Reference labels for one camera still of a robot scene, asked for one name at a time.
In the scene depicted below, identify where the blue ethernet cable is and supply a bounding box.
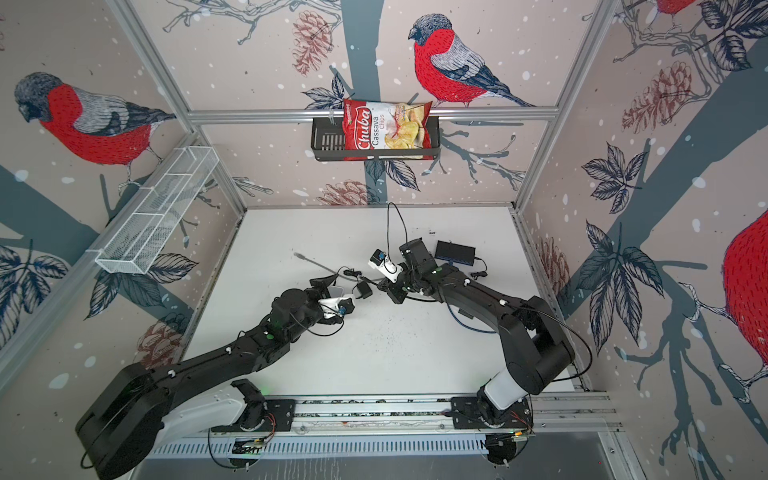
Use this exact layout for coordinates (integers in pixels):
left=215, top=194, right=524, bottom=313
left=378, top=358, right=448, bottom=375
left=443, top=302, right=499, bottom=335

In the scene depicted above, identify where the black network switch box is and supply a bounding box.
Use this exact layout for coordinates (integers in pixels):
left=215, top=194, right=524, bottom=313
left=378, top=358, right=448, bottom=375
left=434, top=241, right=476, bottom=266

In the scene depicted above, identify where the white small switch box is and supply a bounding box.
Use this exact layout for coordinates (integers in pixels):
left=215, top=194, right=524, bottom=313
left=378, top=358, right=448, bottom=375
left=328, top=286, right=346, bottom=298

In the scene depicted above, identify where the black power adapter with cord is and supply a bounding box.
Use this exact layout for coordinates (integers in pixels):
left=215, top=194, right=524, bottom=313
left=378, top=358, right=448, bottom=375
left=336, top=267, right=373, bottom=299

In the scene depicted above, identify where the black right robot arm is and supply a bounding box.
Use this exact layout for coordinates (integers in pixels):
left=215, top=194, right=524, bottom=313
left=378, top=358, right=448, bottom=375
left=369, top=238, right=575, bottom=411

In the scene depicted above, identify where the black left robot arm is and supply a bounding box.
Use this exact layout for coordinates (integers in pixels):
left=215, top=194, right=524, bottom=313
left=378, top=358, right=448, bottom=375
left=75, top=287, right=354, bottom=479

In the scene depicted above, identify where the red cassava chips bag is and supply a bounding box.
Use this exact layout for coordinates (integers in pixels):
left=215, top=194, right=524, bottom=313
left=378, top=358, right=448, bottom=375
left=342, top=99, right=439, bottom=161

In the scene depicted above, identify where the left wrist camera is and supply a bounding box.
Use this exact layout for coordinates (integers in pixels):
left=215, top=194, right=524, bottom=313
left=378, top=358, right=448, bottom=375
left=319, top=295, right=355, bottom=319

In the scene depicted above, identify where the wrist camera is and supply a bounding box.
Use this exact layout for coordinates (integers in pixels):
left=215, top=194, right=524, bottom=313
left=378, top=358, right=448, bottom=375
left=319, top=295, right=355, bottom=319
left=368, top=249, right=403, bottom=283

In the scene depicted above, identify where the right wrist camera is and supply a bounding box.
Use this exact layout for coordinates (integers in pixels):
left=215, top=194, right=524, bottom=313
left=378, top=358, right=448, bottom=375
left=368, top=249, right=403, bottom=283

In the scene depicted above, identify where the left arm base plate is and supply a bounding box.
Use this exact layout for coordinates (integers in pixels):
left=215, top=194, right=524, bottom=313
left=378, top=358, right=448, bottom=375
left=212, top=398, right=297, bottom=434

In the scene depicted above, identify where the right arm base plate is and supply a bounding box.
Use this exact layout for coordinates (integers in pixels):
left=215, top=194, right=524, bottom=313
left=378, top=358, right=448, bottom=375
left=444, top=397, right=533, bottom=431

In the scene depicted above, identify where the black wall basket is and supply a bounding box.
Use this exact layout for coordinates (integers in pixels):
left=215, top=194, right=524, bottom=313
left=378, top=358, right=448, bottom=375
left=310, top=116, right=441, bottom=162

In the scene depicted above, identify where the white wire mesh shelf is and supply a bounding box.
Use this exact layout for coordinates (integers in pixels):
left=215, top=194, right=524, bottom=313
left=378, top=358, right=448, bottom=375
left=95, top=146, right=219, bottom=274

